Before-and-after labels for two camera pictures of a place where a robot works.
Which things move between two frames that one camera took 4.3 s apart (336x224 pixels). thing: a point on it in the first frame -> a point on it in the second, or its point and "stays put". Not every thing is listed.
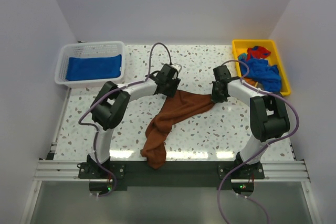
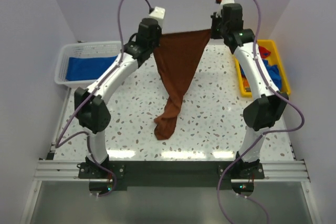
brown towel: x=182 y=103 -> x=177 y=54
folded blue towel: x=87 y=68 stays put
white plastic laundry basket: x=87 y=50 stays put
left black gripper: x=170 y=93 -> x=158 y=34
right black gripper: x=214 y=98 -> x=216 y=19
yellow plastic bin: x=240 y=46 stays put
